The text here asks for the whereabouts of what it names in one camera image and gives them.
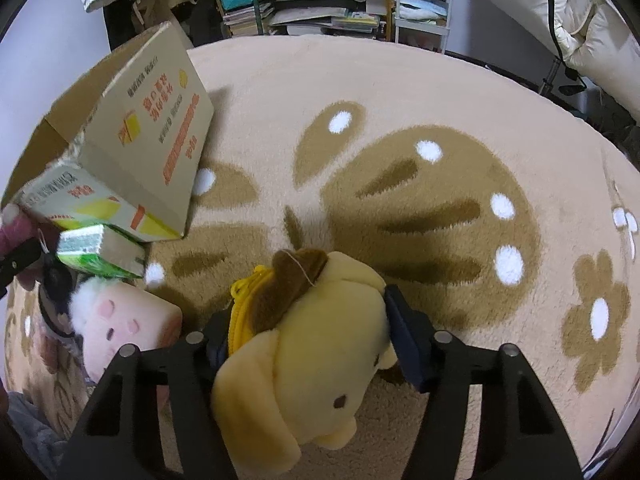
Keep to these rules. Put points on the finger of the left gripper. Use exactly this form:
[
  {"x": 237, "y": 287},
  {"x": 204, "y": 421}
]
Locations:
[{"x": 18, "y": 260}]

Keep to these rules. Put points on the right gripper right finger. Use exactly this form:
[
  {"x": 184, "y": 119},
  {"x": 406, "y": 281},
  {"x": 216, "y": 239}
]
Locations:
[{"x": 437, "y": 364}]

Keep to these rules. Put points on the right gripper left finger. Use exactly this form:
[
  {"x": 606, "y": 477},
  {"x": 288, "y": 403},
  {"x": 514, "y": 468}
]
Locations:
[{"x": 193, "y": 365}]

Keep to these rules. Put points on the pink swirl roll cake plush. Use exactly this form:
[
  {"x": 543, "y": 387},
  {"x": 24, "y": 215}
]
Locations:
[{"x": 108, "y": 314}]

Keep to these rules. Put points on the green tissue pack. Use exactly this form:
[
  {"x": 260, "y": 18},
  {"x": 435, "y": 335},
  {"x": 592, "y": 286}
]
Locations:
[{"x": 102, "y": 251}]

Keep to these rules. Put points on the yellow dog plush toy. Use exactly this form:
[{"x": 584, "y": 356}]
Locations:
[{"x": 306, "y": 335}]

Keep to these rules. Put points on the pink bear plush toy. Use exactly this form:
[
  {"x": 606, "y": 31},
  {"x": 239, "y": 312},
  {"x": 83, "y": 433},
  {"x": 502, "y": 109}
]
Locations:
[{"x": 16, "y": 228}]

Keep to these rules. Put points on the white-haired blindfolded plush doll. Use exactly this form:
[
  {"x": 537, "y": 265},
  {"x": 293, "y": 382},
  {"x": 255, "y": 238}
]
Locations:
[{"x": 57, "y": 285}]

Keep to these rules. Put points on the printed cardboard box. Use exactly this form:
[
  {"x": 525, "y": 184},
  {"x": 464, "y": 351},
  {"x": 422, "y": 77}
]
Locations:
[{"x": 122, "y": 145}]

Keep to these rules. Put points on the beige patterned round rug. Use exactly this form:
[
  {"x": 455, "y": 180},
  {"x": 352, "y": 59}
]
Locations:
[{"x": 509, "y": 222}]

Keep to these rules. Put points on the white metal rack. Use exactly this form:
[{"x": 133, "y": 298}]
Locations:
[{"x": 422, "y": 23}]

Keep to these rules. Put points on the wooden bookshelf with clutter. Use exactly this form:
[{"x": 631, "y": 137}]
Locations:
[{"x": 358, "y": 18}]

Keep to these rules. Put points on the cream quilted bedding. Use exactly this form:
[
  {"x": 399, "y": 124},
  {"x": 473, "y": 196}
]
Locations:
[{"x": 590, "y": 36}]

